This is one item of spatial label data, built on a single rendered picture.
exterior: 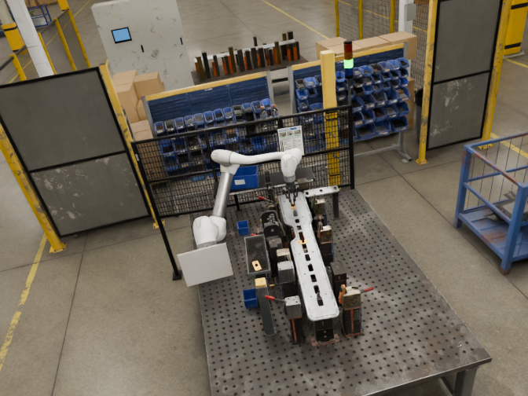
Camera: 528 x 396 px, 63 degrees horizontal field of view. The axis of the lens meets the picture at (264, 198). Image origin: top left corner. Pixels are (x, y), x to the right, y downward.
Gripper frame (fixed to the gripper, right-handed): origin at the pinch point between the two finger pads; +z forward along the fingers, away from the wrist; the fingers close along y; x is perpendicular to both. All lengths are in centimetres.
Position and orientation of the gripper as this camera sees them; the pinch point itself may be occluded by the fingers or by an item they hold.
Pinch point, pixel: (292, 201)
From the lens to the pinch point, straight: 345.2
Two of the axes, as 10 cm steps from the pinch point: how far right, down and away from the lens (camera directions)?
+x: 1.0, 5.3, -8.4
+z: 1.4, 8.3, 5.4
